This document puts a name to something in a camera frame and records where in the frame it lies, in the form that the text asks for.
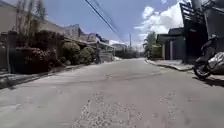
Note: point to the white low fence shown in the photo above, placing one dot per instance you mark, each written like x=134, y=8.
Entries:
x=106, y=56

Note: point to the round trimmed bush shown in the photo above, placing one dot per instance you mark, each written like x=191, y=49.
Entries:
x=87, y=55
x=70, y=51

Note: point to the grey concrete road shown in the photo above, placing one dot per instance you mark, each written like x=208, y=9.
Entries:
x=110, y=96

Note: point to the green tree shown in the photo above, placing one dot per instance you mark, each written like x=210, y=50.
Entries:
x=149, y=41

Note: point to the concrete driveway sidewalk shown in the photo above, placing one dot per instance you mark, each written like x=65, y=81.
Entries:
x=173, y=64

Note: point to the house with blue gate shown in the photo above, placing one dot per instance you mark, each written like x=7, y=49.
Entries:
x=171, y=46

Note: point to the row of houses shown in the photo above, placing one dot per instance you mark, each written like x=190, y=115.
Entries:
x=50, y=30

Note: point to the reddish flowering shrub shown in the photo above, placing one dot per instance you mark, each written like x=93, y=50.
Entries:
x=35, y=58

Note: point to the concrete kerb strip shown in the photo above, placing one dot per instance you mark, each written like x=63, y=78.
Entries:
x=33, y=76

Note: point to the dark gated building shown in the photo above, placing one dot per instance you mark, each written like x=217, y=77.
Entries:
x=200, y=30

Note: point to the parked motorcycle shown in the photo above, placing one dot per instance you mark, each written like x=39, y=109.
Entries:
x=206, y=61

